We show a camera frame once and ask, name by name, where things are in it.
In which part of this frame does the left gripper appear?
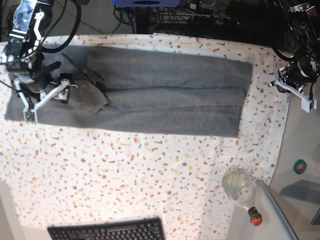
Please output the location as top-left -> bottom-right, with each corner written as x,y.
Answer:
267,55 -> 320,112

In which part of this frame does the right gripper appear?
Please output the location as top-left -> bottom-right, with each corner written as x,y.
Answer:
5,54 -> 78,124

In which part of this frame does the grey t-shirt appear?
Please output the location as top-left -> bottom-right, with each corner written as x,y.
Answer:
4,44 -> 254,138

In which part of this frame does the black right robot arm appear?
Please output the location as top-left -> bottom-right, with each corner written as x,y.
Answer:
0,0 -> 82,124

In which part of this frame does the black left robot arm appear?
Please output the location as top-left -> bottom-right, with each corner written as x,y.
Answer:
267,0 -> 320,113

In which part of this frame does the green tape roll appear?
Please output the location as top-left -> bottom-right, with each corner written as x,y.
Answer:
293,159 -> 307,175

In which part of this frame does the terrazzo pattern tablecloth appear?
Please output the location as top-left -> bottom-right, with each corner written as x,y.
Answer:
0,34 -> 290,240

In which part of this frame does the blue box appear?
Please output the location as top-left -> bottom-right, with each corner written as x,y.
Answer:
111,0 -> 190,8

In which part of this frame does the clear bottle red cap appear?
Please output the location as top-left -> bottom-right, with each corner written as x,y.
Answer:
222,166 -> 263,227

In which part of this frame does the black keyboard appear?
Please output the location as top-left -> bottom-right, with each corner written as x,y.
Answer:
47,218 -> 166,240

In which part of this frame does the wire rack shelf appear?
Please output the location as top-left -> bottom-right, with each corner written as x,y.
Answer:
149,0 -> 240,25

